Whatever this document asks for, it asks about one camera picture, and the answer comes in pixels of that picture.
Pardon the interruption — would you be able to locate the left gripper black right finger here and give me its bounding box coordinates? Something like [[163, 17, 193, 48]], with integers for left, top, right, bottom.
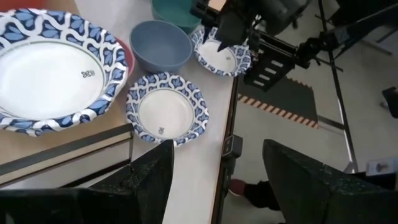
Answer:
[[262, 139, 369, 224]]

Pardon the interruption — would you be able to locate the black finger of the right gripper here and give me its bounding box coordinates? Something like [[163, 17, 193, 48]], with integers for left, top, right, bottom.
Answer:
[[243, 39, 297, 93], [214, 0, 259, 52]]

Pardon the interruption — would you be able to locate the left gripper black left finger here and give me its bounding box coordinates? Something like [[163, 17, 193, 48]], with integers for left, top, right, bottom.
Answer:
[[89, 139, 175, 224]]

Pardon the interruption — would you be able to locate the green plastic bowl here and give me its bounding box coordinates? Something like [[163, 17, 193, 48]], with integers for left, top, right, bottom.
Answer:
[[151, 0, 203, 34]]

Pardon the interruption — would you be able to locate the blue plastic bowl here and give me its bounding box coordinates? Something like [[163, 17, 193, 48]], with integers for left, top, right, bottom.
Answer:
[[129, 20, 193, 75]]

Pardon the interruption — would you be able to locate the blue-white patterned paper bowl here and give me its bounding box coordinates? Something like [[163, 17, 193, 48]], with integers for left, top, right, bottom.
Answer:
[[190, 26, 252, 78], [0, 8, 129, 138], [125, 72, 210, 147]]

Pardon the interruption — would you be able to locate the pink plastic bowl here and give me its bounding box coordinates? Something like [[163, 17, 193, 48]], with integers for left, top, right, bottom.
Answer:
[[117, 37, 136, 77]]

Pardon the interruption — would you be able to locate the black hazard-striped floor mat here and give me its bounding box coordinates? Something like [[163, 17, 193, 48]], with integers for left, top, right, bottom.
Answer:
[[237, 75, 320, 130]]

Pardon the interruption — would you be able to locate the person's leg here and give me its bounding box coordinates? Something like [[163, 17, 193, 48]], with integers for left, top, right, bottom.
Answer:
[[244, 180, 282, 212]]

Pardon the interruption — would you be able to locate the person's foot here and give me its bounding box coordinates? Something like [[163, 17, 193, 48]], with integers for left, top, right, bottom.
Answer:
[[229, 178, 247, 197]]

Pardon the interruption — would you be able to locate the black floor box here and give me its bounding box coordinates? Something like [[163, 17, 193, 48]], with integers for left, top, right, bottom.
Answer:
[[381, 86, 398, 119]]

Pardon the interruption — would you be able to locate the white bracket with bolt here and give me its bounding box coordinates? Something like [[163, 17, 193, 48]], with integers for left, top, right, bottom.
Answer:
[[365, 156, 398, 177]]

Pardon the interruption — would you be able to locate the small black table-edge camera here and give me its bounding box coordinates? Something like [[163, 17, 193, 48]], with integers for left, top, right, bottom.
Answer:
[[221, 134, 244, 159]]

